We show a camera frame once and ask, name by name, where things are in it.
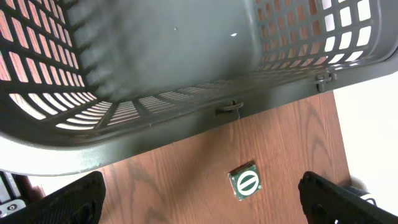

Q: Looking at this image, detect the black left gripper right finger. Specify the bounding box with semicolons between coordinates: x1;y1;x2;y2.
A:
298;171;397;224

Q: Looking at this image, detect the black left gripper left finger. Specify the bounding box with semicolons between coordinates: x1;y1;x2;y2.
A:
1;171;106;223

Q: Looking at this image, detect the green round-logo box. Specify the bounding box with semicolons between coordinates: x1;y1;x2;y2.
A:
228;161;262;201

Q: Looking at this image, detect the grey plastic basket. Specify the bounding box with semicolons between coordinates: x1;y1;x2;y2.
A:
1;0;397;176

